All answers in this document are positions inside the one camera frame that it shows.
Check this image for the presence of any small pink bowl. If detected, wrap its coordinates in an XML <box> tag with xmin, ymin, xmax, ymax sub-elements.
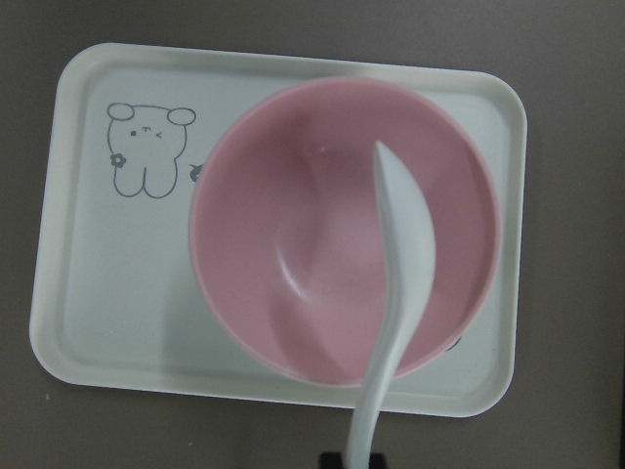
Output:
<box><xmin>189</xmin><ymin>77</ymin><xmax>502</xmax><ymax>386</ymax></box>

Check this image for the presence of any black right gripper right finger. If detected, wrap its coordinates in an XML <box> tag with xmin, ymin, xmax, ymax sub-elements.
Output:
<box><xmin>368</xmin><ymin>452</ymin><xmax>387</xmax><ymax>469</ymax></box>

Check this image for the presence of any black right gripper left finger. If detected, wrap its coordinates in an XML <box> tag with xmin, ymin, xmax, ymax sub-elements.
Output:
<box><xmin>319</xmin><ymin>452</ymin><xmax>344</xmax><ymax>469</ymax></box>

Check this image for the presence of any cream rabbit tray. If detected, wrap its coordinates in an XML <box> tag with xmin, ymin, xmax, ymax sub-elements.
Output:
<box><xmin>30</xmin><ymin>43</ymin><xmax>527</xmax><ymax>417</ymax></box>

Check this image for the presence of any white ceramic spoon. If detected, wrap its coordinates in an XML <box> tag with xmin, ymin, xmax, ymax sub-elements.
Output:
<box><xmin>343</xmin><ymin>141</ymin><xmax>437</xmax><ymax>468</ymax></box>

